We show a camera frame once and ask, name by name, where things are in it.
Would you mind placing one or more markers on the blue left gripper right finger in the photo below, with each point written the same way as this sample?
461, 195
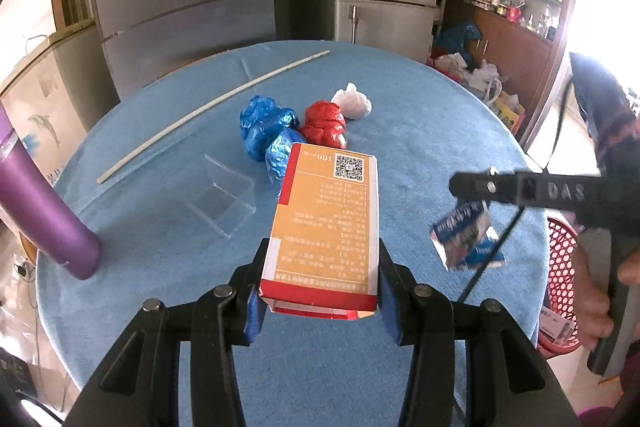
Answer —
396, 298

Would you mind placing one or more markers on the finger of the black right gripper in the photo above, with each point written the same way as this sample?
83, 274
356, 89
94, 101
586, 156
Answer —
488, 185

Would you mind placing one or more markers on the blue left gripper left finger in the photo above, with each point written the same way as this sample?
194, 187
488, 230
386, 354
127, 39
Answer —
255, 307

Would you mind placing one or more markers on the blue torn carton piece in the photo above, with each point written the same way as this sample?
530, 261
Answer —
464, 237

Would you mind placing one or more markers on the orange white medicine box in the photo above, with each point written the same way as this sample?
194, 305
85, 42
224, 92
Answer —
322, 254

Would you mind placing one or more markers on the person's right hand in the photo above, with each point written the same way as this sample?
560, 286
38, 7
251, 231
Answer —
590, 304

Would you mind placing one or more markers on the red plastic basket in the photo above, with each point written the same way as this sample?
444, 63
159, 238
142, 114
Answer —
557, 333

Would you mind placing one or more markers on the clear plastic packaging tray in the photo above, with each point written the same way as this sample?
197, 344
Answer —
222, 197

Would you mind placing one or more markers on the blue tablecloth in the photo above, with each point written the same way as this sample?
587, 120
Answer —
166, 184

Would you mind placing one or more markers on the white crumpled tissue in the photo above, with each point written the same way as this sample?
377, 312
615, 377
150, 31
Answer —
354, 104

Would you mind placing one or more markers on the blue crumpled plastic bag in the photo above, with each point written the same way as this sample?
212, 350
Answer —
268, 132

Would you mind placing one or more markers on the wooden shelf with items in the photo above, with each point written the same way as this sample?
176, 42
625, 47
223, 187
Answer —
505, 6

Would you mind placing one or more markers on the red crumpled plastic bag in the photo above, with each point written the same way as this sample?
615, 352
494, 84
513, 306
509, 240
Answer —
324, 125

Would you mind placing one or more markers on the purple thermos bottle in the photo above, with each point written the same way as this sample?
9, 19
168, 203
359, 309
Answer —
31, 202

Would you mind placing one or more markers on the cardboard box with dolphin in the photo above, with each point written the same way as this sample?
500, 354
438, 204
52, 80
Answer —
57, 93

